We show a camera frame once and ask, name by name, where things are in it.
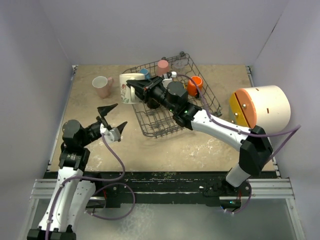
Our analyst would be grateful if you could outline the white cat mug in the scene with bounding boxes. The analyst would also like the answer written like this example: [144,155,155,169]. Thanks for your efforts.
[119,73,145,105]

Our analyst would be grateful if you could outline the blue mug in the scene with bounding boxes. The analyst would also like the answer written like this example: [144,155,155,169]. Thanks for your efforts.
[139,68,152,80]

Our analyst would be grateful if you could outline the grey wire dish rack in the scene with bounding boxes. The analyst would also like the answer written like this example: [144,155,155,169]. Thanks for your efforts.
[125,51,222,138]

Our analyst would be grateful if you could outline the orange and yellow lid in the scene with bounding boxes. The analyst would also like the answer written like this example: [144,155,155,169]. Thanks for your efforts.
[228,88,257,129]

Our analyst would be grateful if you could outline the white cylinder container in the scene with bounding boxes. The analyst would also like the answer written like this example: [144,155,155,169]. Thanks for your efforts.
[244,85,291,134]

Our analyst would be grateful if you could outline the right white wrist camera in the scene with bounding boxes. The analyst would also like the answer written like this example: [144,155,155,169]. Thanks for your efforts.
[162,71,177,88]

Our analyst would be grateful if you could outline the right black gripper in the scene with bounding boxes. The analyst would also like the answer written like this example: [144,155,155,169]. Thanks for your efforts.
[126,76,177,114]

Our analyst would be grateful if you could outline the pink mug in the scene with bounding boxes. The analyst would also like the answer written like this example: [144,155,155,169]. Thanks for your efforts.
[92,76,114,99]

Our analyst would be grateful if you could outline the pink tumbler cup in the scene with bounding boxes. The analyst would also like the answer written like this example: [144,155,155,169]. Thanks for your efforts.
[156,59,170,77]

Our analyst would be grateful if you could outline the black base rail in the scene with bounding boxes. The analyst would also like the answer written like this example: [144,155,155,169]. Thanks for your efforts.
[96,171,254,208]

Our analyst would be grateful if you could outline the orange mug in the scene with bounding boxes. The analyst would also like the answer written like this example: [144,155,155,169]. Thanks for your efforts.
[186,76,204,97]

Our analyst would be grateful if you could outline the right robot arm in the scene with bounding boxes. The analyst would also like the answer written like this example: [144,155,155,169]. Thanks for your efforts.
[126,77,273,196]

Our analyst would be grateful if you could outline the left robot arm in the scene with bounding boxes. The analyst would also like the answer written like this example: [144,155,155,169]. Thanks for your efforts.
[26,103,127,240]

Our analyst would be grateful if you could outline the aluminium frame rail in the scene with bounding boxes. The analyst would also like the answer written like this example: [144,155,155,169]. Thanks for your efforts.
[29,177,296,201]

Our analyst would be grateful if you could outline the clear glass cup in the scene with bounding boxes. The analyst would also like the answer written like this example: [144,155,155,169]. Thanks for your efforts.
[172,58,188,73]

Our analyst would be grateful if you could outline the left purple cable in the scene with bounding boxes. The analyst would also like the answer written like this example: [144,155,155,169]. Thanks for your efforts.
[44,132,136,240]

